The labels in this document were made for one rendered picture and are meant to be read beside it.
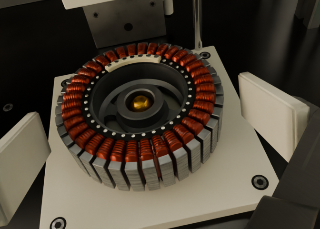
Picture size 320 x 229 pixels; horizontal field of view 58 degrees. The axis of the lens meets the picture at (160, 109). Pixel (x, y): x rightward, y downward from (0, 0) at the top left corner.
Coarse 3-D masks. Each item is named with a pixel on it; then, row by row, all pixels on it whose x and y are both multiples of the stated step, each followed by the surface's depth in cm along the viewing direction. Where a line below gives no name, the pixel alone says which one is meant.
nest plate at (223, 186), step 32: (224, 96) 23; (224, 128) 21; (64, 160) 20; (224, 160) 19; (256, 160) 19; (64, 192) 19; (96, 192) 19; (128, 192) 18; (160, 192) 18; (192, 192) 18; (224, 192) 18; (256, 192) 17; (64, 224) 17; (96, 224) 17; (128, 224) 17; (160, 224) 17
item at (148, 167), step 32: (96, 64) 21; (128, 64) 21; (160, 64) 21; (192, 64) 20; (64, 96) 19; (96, 96) 20; (128, 96) 20; (160, 96) 20; (192, 96) 18; (64, 128) 18; (96, 128) 18; (128, 128) 20; (160, 128) 17; (192, 128) 17; (96, 160) 16; (128, 160) 16; (160, 160) 16; (192, 160) 17
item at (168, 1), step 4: (164, 0) 29; (168, 0) 29; (164, 4) 29; (168, 4) 29; (172, 4) 29; (164, 8) 29; (168, 8) 29; (172, 8) 30; (164, 12) 30; (168, 12) 30; (172, 12) 30; (168, 16) 30
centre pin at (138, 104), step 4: (140, 96) 20; (144, 96) 20; (136, 100) 20; (140, 100) 20; (144, 100) 20; (148, 100) 20; (152, 100) 20; (132, 104) 20; (136, 104) 19; (140, 104) 19; (144, 104) 19; (148, 104) 20; (152, 104) 20; (128, 108) 20; (132, 108) 20; (136, 108) 20; (140, 108) 19; (144, 108) 20; (148, 108) 20
